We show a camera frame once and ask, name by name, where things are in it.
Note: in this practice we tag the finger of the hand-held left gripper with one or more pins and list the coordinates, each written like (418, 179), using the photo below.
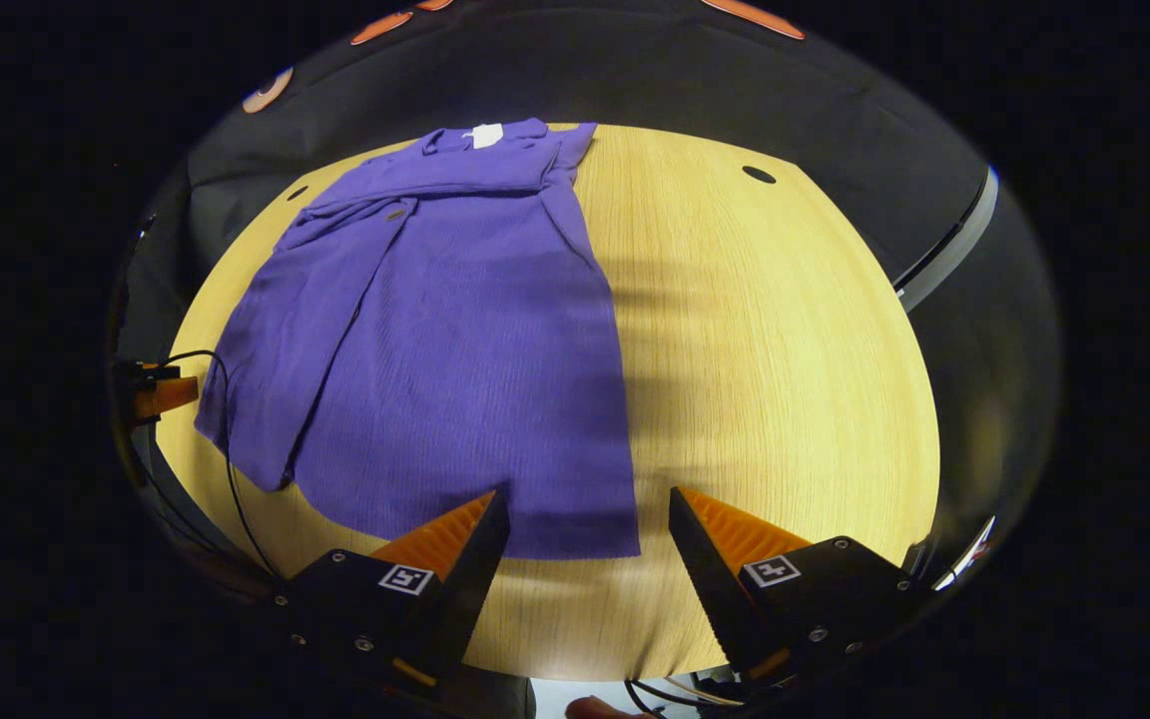
(168, 395)

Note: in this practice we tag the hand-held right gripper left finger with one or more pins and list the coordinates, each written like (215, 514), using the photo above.
(475, 589)

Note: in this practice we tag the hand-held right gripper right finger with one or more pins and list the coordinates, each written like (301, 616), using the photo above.
(715, 589)

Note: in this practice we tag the purple shirt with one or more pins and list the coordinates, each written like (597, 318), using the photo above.
(455, 350)

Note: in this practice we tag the white metal pole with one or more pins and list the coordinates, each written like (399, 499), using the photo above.
(954, 250)

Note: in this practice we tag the black backdrop cloth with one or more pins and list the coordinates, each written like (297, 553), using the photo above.
(585, 80)

